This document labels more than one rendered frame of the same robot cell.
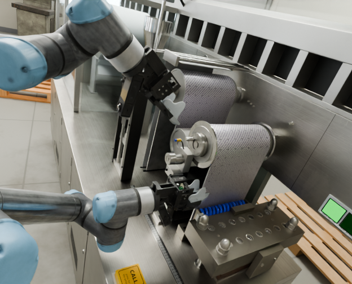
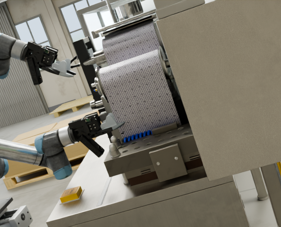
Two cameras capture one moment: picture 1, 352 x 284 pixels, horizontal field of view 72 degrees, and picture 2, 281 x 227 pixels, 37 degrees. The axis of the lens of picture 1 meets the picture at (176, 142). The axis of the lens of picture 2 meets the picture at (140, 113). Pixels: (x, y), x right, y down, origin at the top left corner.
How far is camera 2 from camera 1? 1.39 m
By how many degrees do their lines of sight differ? 45
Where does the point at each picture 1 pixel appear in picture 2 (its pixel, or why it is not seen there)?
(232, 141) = (114, 71)
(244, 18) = not seen: outside the picture
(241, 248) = (133, 151)
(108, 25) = not seen: outside the picture
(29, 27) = not seen: hidden behind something
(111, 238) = (53, 165)
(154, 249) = (102, 180)
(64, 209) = (27, 151)
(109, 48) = (6, 52)
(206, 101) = (128, 52)
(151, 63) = (32, 48)
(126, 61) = (15, 54)
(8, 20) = not seen: hidden behind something
